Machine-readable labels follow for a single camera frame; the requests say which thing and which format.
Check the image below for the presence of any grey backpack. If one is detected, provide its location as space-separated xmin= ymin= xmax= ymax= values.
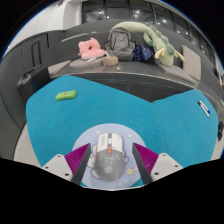
xmin=105 ymin=27 xmax=137 ymax=62

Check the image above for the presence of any dark blue patterned bag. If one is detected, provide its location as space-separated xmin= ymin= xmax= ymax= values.
xmin=132 ymin=44 xmax=156 ymax=63

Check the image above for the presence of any beige upright cushion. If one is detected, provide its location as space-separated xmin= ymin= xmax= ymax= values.
xmin=181 ymin=44 xmax=202 ymax=82

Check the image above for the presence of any green dragon plush toy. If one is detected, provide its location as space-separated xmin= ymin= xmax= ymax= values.
xmin=111 ymin=21 xmax=185 ymax=67

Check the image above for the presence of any grey round seat cushion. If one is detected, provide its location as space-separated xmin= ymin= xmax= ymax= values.
xmin=68 ymin=56 xmax=104 ymax=70

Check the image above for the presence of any black suitcase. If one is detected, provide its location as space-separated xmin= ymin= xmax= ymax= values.
xmin=16 ymin=64 xmax=52 ymax=104

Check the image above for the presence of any grey white computer mouse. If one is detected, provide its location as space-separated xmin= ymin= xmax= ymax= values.
xmin=93 ymin=132 xmax=127 ymax=181

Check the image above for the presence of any small green eraser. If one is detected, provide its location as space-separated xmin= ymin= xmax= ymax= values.
xmin=54 ymin=89 xmax=78 ymax=102

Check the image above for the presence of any white marker with blue cap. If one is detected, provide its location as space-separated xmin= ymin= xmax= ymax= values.
xmin=199 ymin=99 xmax=212 ymax=116

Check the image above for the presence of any round light blue mouse pad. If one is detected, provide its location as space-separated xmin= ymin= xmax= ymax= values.
xmin=72 ymin=123 xmax=147 ymax=189

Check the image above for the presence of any pink plush cushion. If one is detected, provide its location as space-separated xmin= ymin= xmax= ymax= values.
xmin=77 ymin=37 xmax=106 ymax=61

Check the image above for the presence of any tan round woven pouch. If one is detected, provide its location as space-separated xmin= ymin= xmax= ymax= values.
xmin=102 ymin=55 xmax=120 ymax=67

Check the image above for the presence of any black bag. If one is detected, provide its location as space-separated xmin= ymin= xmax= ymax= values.
xmin=217 ymin=120 xmax=224 ymax=142

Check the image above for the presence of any grey flat seat cushion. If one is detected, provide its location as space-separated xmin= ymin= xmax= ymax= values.
xmin=47 ymin=59 xmax=73 ymax=76
xmin=156 ymin=59 xmax=196 ymax=84

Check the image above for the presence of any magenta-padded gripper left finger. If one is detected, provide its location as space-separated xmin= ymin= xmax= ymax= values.
xmin=40 ymin=143 xmax=92 ymax=185

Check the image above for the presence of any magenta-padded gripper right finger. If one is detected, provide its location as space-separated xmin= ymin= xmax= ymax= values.
xmin=132 ymin=142 xmax=184 ymax=186

